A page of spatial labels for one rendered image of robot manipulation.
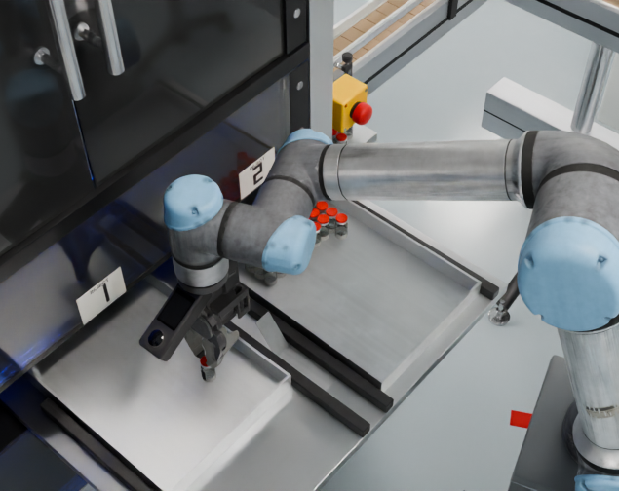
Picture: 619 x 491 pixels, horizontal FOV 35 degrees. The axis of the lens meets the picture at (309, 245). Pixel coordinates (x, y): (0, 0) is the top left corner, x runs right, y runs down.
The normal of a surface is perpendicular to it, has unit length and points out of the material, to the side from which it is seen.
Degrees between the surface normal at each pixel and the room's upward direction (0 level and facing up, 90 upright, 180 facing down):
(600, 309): 83
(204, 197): 1
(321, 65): 90
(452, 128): 0
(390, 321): 0
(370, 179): 67
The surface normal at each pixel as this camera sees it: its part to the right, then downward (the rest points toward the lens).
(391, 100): -0.01, -0.65
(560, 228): -0.41, -0.66
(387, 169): -0.44, 0.03
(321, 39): 0.75, 0.50
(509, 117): -0.65, 0.58
